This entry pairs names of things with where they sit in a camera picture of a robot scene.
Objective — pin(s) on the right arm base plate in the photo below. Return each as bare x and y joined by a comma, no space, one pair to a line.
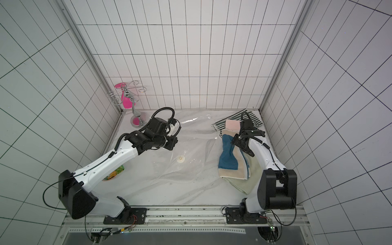
235,216

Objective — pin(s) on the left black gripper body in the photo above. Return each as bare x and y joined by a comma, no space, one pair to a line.
161,140

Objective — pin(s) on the light green folded towel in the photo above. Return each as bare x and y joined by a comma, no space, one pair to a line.
247,186

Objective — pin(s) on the green striped Doraemon towel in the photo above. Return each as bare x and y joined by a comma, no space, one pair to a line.
220,125

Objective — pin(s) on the colourful snack packet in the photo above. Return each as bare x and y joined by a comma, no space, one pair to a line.
115,173

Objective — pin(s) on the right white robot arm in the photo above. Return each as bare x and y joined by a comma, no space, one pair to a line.
277,187

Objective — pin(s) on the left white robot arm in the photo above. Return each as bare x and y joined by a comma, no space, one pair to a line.
76,190

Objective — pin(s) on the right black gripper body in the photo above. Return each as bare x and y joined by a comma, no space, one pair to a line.
245,140

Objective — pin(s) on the chrome cup holder stand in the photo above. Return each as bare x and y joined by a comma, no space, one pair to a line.
138,119

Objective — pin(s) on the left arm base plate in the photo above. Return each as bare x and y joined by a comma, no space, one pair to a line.
129,216

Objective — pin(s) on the aluminium mounting rail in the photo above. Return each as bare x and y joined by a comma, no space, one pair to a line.
192,216

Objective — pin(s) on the blue and cream towel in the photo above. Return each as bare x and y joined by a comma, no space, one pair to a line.
232,163

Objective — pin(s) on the pink towel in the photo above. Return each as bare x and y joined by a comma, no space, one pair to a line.
233,125

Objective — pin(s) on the pink plastic cup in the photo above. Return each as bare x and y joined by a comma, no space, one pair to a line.
126,95

